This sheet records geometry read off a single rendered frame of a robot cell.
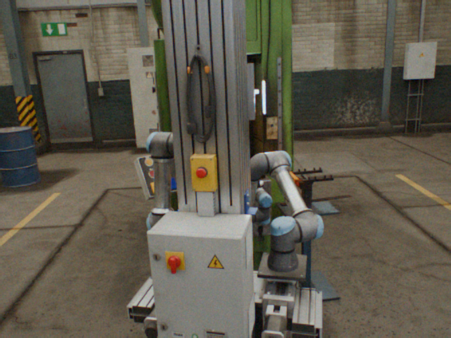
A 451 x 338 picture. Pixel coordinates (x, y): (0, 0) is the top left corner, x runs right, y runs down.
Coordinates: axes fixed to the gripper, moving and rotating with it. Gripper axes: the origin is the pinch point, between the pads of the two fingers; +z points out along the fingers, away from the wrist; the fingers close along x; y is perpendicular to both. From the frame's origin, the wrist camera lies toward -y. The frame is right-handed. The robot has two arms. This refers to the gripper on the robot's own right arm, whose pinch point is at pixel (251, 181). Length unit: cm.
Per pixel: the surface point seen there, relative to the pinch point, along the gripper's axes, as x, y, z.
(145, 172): -69, -11, 10
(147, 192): -69, 2, 4
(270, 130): 28, -25, 43
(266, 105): 25, -45, 41
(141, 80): -69, -47, 576
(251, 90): 10, -58, 31
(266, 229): 18, 48, 25
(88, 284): -127, 100, 73
